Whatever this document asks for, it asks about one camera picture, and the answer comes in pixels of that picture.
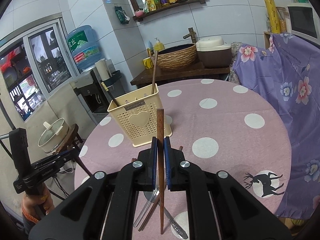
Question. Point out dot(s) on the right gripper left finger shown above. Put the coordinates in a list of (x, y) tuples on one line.
[(103, 207)]

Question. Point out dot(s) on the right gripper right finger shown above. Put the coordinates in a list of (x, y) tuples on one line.
[(218, 206)]

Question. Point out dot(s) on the clear plastic ladle spoon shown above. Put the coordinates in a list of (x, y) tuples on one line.
[(146, 207)]

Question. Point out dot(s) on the left hand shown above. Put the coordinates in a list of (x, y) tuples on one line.
[(29, 202)]

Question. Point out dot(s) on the white pot with lid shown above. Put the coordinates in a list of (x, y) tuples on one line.
[(53, 135)]

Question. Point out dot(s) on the metal spoon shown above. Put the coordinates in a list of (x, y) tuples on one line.
[(179, 230)]

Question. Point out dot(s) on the beige perforated utensil holder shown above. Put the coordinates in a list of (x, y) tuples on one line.
[(136, 114)]

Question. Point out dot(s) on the water dispenser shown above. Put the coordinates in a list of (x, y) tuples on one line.
[(90, 93)]

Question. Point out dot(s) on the black gold chopstick in holder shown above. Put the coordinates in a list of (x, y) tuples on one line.
[(110, 94)]

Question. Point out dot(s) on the dark wooden counter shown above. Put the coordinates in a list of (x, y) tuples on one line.
[(194, 71)]

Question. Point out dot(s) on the blue water jug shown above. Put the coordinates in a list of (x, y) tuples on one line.
[(84, 47)]

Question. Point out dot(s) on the yellow mug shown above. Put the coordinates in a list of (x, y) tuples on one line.
[(148, 63)]

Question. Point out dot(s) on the purple floral cloth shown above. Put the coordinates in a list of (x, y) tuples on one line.
[(286, 74)]

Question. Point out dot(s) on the woven basket sink basin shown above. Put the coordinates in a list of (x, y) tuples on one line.
[(177, 57)]

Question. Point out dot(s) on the beige brown rice cooker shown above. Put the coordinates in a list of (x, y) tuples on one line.
[(214, 52)]

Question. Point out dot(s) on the yellow soap bottle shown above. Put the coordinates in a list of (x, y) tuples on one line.
[(159, 46)]

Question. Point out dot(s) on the bronze faucet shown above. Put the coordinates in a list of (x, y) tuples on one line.
[(191, 34)]

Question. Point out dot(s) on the yellow roll package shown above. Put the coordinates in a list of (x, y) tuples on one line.
[(273, 16)]

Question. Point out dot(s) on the white microwave oven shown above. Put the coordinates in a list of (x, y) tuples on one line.
[(304, 21)]

